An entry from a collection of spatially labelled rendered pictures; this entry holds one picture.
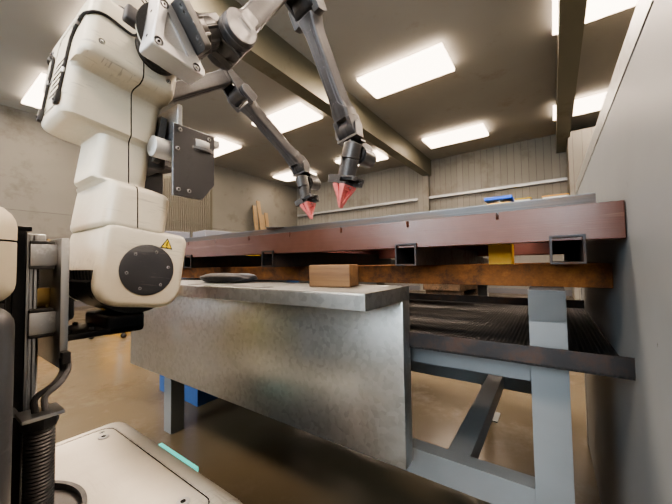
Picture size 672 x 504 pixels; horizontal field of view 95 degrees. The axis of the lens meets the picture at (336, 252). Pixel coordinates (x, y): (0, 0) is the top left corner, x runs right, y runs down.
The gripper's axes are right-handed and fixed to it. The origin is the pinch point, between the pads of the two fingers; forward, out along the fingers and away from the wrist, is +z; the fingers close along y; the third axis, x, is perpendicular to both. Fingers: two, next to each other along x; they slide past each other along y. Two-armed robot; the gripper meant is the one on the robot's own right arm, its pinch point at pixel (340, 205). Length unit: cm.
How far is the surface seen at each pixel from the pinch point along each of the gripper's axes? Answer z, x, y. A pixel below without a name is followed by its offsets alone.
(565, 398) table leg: 29, 8, -66
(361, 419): 48, 18, -32
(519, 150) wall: -231, -720, 83
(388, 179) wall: -140, -710, 395
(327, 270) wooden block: 16.3, 25.9, -19.8
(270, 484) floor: 95, 8, 0
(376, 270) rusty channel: 17.1, -0.2, -17.5
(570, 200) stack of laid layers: -7, 9, -59
